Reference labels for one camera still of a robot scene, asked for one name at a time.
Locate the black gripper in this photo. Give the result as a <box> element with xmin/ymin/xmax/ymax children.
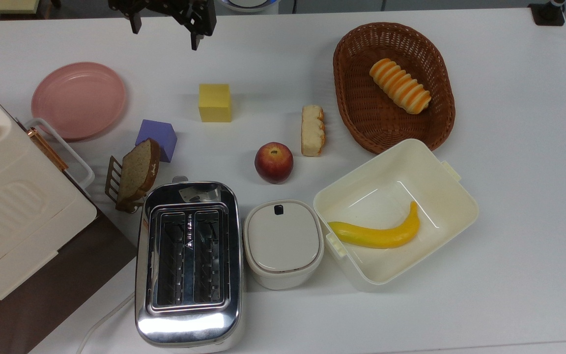
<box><xmin>108</xmin><ymin>0</ymin><xmax>217</xmax><ymax>51</ymax></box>

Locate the purple cube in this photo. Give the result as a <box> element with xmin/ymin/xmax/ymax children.
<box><xmin>135</xmin><ymin>119</ymin><xmax>178</xmax><ymax>163</ymax></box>

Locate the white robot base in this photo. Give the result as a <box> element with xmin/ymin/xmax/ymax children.
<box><xmin>219</xmin><ymin>0</ymin><xmax>280</xmax><ymax>13</ymax></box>

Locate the yellow cube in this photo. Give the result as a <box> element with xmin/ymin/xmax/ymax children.
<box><xmin>198</xmin><ymin>84</ymin><xmax>232</xmax><ymax>123</ymax></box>

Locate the pink plate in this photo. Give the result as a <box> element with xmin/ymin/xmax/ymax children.
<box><xmin>31</xmin><ymin>62</ymin><xmax>127</xmax><ymax>142</ymax></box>

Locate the brown bread slice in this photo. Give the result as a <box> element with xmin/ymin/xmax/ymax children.
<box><xmin>116</xmin><ymin>139</ymin><xmax>161</xmax><ymax>206</ymax></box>

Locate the brown metal toast rack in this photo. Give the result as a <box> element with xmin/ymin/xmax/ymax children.
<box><xmin>105</xmin><ymin>156</ymin><xmax>146</xmax><ymax>213</ymax></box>

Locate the copper latch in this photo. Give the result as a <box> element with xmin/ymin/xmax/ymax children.
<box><xmin>28</xmin><ymin>127</ymin><xmax>69</xmax><ymax>172</ymax></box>

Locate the red apple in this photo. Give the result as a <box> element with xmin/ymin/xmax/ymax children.
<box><xmin>255</xmin><ymin>142</ymin><xmax>294</xmax><ymax>185</ymax></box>

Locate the small sandwich bread piece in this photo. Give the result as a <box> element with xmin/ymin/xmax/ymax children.
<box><xmin>301</xmin><ymin>104</ymin><xmax>326</xmax><ymax>157</ymax></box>

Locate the brown wicker basket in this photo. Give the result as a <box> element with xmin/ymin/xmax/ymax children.
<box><xmin>333</xmin><ymin>22</ymin><xmax>456</xmax><ymax>155</ymax></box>

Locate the small white lidded container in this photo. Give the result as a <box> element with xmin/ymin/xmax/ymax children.
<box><xmin>243</xmin><ymin>200</ymin><xmax>325</xmax><ymax>291</ymax></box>

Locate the orange striped bread roll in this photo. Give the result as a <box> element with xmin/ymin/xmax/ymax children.
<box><xmin>369</xmin><ymin>58</ymin><xmax>432</xmax><ymax>115</ymax></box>

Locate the cream open plastic box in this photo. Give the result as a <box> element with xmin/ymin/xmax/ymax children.
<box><xmin>313</xmin><ymin>139</ymin><xmax>479</xmax><ymax>292</ymax></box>

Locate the chrome two-slot toaster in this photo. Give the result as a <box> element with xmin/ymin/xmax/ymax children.
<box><xmin>135</xmin><ymin>176</ymin><xmax>243</xmax><ymax>351</ymax></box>

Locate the yellow banana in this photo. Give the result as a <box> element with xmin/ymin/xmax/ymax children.
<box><xmin>328</xmin><ymin>201</ymin><xmax>421</xmax><ymax>249</ymax></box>

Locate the white bar handle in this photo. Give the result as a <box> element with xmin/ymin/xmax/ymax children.
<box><xmin>24</xmin><ymin>118</ymin><xmax>95</xmax><ymax>197</ymax></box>

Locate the large cream handled case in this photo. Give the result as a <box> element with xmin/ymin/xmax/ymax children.
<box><xmin>0</xmin><ymin>74</ymin><xmax>98</xmax><ymax>323</ymax></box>

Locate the white toaster cable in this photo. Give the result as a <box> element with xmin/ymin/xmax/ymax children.
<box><xmin>76</xmin><ymin>293</ymin><xmax>136</xmax><ymax>354</ymax></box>

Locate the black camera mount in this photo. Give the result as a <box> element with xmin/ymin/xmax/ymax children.
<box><xmin>529</xmin><ymin>0</ymin><xmax>566</xmax><ymax>26</ymax></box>

